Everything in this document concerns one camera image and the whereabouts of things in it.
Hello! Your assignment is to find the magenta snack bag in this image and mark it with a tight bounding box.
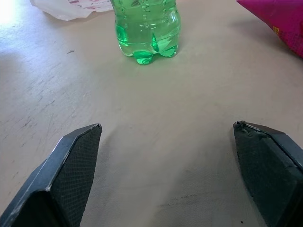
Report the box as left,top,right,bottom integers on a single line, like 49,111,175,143
236,0,303,59

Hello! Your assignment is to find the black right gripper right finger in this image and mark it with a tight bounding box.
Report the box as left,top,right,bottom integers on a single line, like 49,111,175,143
232,121,303,227

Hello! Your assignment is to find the white printed plastic bag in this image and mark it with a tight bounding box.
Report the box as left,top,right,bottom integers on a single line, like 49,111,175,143
30,0,115,21

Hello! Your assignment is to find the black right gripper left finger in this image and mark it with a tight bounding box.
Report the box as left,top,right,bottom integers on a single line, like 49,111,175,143
0,123,103,227

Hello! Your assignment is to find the green plastic soda bottle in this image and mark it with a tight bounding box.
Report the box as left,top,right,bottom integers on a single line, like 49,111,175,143
110,0,181,65

